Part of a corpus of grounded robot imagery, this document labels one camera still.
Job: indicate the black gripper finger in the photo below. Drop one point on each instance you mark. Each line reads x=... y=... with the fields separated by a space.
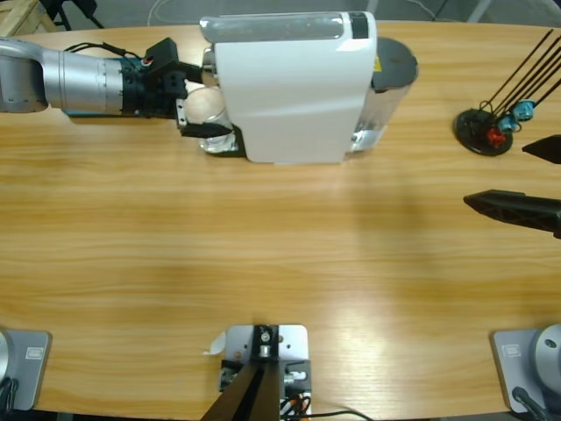
x=517 y=210
x=548 y=150

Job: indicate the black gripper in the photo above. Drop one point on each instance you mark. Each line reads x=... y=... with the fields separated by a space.
x=160 y=94

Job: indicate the clear drinking glass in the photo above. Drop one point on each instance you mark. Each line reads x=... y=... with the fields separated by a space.
x=215 y=142

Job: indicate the white capsule coffee machine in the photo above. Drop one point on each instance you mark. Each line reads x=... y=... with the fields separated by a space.
x=285 y=87

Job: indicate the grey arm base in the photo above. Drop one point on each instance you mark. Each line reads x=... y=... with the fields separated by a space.
x=513 y=364
x=30 y=368

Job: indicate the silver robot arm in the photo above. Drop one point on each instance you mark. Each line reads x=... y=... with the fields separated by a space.
x=66 y=83

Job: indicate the blue coffee capsule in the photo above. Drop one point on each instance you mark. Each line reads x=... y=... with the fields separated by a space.
x=507 y=123
x=523 y=109

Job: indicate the red coffee capsule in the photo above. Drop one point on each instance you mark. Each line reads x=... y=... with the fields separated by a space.
x=495 y=136

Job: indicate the black capsule holder with rods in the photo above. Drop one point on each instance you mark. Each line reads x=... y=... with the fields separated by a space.
x=471 y=127

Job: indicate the teal plastic tray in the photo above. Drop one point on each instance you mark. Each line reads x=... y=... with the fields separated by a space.
x=109 y=115

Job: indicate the black chair legs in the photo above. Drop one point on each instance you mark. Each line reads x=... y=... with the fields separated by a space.
x=94 y=21

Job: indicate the clear water tank black lid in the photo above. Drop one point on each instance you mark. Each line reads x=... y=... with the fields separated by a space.
x=394 y=61

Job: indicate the light wooden crate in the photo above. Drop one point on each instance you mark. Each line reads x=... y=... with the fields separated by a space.
x=22 y=17

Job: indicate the white tape tab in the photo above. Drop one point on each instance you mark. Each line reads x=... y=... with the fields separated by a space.
x=217 y=344

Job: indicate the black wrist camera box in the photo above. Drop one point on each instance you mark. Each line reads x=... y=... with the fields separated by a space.
x=162 y=52

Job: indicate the grey metal frame leg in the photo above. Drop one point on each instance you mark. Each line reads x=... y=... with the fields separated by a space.
x=480 y=9

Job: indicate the white block with dark post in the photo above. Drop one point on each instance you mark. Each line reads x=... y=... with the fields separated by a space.
x=291 y=342

